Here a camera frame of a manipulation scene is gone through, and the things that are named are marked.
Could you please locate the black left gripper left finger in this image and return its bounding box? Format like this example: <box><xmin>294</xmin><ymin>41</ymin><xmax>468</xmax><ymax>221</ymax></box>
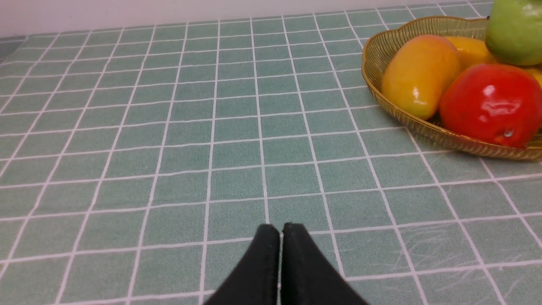
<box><xmin>205</xmin><ymin>224</ymin><xmax>280</xmax><ymax>305</ymax></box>

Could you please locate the green apple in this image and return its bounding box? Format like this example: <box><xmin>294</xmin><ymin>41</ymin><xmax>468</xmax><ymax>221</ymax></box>
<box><xmin>485</xmin><ymin>0</ymin><xmax>542</xmax><ymax>66</ymax></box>

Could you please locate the green checkered tablecloth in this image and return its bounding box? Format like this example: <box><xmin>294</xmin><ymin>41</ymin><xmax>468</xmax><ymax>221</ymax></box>
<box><xmin>0</xmin><ymin>0</ymin><xmax>542</xmax><ymax>305</ymax></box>

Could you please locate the amber glass fruit bowl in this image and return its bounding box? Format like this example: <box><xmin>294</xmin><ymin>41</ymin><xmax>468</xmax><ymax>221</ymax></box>
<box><xmin>361</xmin><ymin>16</ymin><xmax>542</xmax><ymax>161</ymax></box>

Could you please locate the orange yellow mango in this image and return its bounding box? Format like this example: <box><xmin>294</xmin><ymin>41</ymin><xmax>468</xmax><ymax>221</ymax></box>
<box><xmin>381</xmin><ymin>35</ymin><xmax>462</xmax><ymax>120</ymax></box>

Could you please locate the yellow banana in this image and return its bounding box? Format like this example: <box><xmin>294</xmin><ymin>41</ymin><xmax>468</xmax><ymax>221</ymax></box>
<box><xmin>445</xmin><ymin>36</ymin><xmax>541</xmax><ymax>97</ymax></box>

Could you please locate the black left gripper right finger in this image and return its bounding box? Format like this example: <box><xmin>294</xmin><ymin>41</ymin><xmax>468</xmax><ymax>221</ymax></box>
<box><xmin>280</xmin><ymin>223</ymin><xmax>368</xmax><ymax>305</ymax></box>

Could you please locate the red apple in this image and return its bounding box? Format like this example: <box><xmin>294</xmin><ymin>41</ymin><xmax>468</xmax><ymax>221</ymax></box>
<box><xmin>439</xmin><ymin>64</ymin><xmax>542</xmax><ymax>147</ymax></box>

